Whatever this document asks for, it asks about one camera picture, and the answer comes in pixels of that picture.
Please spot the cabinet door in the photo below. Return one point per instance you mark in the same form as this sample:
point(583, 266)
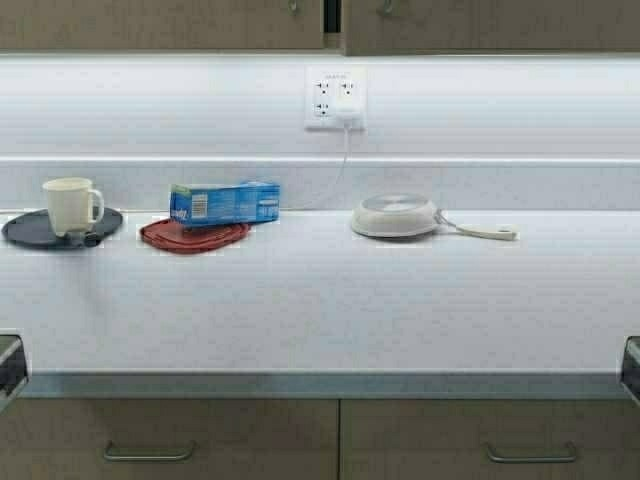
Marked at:
point(460, 27)
point(161, 25)

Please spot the robot base left corner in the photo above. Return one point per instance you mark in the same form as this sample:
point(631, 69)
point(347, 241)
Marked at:
point(14, 369)

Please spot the robot base right corner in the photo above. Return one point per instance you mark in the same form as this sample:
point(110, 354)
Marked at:
point(630, 368)

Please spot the blue cardboard box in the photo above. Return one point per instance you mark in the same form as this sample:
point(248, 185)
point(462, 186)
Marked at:
point(195, 205)

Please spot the cream upside-down frying pan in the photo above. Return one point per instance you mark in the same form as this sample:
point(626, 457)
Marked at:
point(409, 215)

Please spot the white plug adapter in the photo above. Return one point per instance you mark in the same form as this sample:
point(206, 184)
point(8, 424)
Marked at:
point(350, 114)

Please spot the red plastic container lid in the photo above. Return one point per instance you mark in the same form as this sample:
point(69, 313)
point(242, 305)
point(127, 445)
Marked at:
point(170, 235)

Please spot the middle drawer front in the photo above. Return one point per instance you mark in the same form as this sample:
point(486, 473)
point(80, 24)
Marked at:
point(444, 439)

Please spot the drawer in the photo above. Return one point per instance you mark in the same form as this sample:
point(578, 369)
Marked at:
point(236, 439)
point(444, 439)

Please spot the small black plate knob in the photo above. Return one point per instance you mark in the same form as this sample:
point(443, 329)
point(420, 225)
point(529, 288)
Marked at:
point(91, 240)

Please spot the cream plastic mug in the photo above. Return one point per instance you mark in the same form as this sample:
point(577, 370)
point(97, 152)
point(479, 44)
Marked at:
point(73, 204)

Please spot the dark grey round plate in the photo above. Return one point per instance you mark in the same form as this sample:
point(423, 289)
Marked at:
point(33, 230)

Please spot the left drawer front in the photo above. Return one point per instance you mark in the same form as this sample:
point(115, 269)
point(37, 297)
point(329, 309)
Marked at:
point(236, 439)

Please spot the white wall outlet plate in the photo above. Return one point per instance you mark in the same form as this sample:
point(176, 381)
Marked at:
point(324, 85)

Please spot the upper door metal handle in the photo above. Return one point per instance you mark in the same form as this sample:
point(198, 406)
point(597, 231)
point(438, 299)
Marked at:
point(386, 8)

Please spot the left drawer handle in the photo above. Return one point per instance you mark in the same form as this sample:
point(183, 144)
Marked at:
point(148, 454)

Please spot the drawer handle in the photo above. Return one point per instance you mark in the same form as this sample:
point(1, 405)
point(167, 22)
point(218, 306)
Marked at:
point(567, 454)
point(148, 454)

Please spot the middle drawer handle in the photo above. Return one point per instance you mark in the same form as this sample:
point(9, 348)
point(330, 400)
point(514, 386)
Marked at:
point(567, 454)

